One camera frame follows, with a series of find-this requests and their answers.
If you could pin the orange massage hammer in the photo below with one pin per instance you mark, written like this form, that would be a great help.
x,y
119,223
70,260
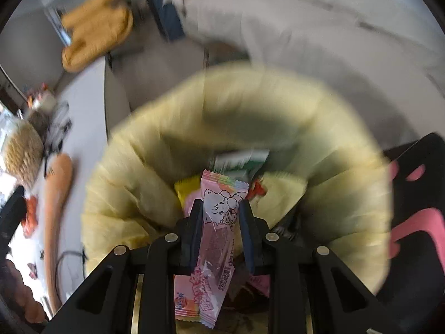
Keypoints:
x,y
57,198

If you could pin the person's left hand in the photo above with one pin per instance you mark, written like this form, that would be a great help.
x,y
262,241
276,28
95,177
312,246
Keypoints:
x,y
24,295

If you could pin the glass jar with snacks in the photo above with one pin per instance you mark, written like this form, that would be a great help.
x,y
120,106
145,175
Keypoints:
x,y
21,153

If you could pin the pink cartoon candy wrapper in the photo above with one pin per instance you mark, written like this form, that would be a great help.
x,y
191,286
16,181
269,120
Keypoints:
x,y
219,222

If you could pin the yellow armchair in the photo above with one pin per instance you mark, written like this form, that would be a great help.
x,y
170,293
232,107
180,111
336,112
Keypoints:
x,y
94,31

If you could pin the red snack packet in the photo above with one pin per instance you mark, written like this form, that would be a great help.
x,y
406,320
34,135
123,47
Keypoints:
x,y
258,188

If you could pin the yellow snack packet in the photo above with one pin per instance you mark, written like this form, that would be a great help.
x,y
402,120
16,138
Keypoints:
x,y
184,189

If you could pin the black pink printed cloth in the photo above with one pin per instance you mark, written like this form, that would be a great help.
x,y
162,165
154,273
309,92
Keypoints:
x,y
427,278

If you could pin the green white drink carton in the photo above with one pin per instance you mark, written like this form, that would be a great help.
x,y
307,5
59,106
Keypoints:
x,y
240,161

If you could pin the grey covered sofa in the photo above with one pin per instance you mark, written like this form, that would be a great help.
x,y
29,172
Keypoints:
x,y
313,41

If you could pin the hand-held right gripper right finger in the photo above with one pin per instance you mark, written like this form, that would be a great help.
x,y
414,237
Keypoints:
x,y
247,236

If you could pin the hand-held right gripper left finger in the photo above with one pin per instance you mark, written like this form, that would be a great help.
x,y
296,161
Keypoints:
x,y
196,236

